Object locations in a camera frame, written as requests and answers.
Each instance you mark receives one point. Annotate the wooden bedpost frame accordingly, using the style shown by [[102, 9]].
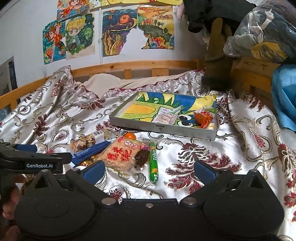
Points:
[[252, 74]]

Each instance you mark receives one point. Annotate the green sausage stick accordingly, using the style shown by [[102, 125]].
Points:
[[153, 166]]

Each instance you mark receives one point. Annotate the red-haired girl wall drawing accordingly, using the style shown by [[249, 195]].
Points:
[[54, 41]]

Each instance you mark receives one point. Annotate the blue bag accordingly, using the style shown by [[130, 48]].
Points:
[[285, 97]]

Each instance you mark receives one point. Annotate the clear mixed nut packet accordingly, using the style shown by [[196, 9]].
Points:
[[84, 141]]

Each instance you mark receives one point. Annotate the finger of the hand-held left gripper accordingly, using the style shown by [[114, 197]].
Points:
[[25, 148], [57, 157]]

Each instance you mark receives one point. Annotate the navy blue snack packet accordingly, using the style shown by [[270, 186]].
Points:
[[92, 150]]

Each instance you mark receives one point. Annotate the gold foil snack packet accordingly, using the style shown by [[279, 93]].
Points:
[[89, 160]]

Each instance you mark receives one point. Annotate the grey wall poster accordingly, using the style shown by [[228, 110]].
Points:
[[7, 74]]

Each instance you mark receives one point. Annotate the rice cracker packet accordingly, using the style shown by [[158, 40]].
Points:
[[118, 155]]

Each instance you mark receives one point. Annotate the orange crinkled snack wrapper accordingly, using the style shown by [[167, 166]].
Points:
[[202, 119]]

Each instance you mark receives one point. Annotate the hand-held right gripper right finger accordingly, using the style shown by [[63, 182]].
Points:
[[204, 172]]

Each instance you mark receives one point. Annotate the dark dried plum packet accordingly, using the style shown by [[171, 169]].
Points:
[[140, 158]]

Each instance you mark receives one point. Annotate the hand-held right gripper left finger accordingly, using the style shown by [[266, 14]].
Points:
[[94, 170]]

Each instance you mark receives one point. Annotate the small white green packet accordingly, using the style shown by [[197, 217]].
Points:
[[208, 109]]

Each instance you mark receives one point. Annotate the white snack packet green top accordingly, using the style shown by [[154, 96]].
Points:
[[165, 118]]

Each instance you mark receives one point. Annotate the wooden bed headboard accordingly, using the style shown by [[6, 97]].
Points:
[[138, 64]]

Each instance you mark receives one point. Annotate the floral satin bedspread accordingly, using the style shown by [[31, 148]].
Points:
[[231, 143]]

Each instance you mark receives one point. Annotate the white wall pipe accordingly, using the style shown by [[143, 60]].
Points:
[[100, 46]]

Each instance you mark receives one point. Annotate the blond girl wall drawing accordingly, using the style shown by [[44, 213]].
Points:
[[79, 37]]

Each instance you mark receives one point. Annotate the brown suede coat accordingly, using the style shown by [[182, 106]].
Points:
[[217, 46]]

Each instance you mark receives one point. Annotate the grey metal tray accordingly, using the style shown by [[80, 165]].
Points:
[[143, 126]]

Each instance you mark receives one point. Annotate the fish and seaweed wall drawing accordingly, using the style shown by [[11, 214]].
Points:
[[118, 32]]

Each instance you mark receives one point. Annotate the orange figure wall drawing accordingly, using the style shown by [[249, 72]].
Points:
[[71, 9]]

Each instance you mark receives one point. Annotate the beige bed sheet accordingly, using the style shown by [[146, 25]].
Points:
[[104, 83]]

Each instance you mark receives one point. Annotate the small orange fruit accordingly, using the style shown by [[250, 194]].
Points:
[[129, 136]]

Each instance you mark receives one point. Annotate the landscape wall drawing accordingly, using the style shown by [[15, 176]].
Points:
[[156, 25]]

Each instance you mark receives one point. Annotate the person's left hand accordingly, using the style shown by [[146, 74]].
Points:
[[9, 208]]

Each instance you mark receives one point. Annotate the coloured drawing paper tray liner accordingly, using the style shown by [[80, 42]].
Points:
[[138, 111]]

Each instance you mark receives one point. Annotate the black garment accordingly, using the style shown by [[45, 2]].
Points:
[[208, 11]]

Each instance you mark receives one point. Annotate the clear plastic bag of clothes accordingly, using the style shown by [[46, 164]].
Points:
[[266, 30]]

